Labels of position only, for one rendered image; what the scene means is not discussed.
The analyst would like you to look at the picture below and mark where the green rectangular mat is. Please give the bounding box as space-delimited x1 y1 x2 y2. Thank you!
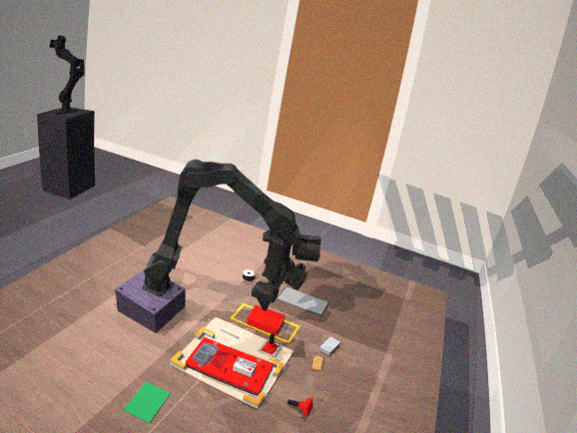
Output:
124 381 171 423

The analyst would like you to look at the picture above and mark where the small orange flat block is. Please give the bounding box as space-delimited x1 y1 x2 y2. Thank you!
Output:
311 356 323 371

